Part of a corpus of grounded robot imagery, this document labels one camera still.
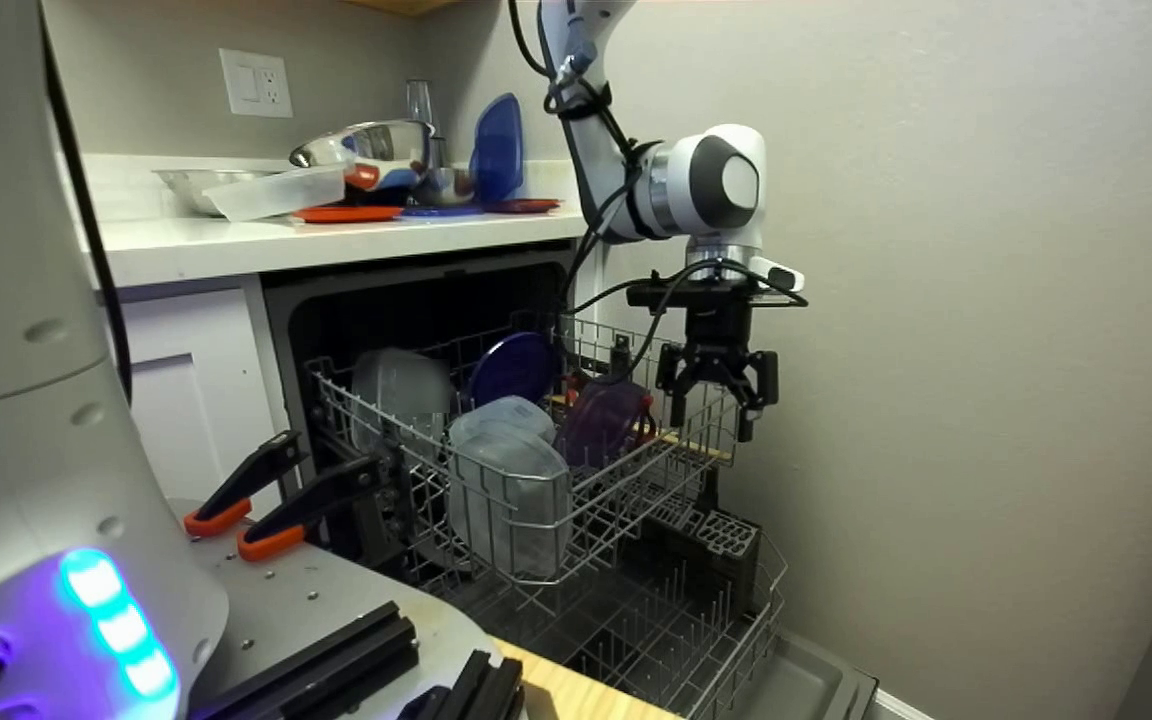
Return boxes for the steel and blue container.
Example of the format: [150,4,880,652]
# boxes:
[285,116,449,193]

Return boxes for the grey dishwasher door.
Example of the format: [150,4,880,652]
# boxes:
[719,624,936,720]

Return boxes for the dark cutlery basket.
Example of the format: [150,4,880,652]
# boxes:
[630,503,770,632]

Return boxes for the light wooden board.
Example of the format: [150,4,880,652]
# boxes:
[487,637,682,720]

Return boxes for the white cabinet front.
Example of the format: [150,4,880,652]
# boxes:
[104,277,287,512]

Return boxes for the round clear plastic container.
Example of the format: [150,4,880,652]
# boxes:
[452,421,576,585]

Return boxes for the white wire dish rack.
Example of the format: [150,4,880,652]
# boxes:
[310,315,756,594]

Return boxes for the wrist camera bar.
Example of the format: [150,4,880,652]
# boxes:
[623,256,811,315]

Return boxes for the wire lower dish rack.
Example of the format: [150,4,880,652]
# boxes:
[387,502,794,720]

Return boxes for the black aluminium extrusion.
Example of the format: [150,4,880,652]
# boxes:
[188,595,424,720]
[394,649,534,720]

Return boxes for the black clamp orange tip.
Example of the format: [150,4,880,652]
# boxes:
[182,434,310,544]
[233,452,396,565]

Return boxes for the black dishwasher body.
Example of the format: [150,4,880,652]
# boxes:
[261,239,610,565]

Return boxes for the clear plastic tray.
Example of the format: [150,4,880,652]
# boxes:
[153,156,347,223]

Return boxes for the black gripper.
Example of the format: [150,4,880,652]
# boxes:
[653,281,784,447]

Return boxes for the purple translucent plate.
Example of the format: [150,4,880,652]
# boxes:
[551,378,650,481]

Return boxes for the orange flat lid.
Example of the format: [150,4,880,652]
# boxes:
[297,201,409,230]

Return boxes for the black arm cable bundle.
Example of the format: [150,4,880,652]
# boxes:
[510,0,692,394]

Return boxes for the white wall outlet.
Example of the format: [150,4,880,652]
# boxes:
[217,45,297,125]

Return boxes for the red flat lid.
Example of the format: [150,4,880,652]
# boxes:
[486,198,564,219]

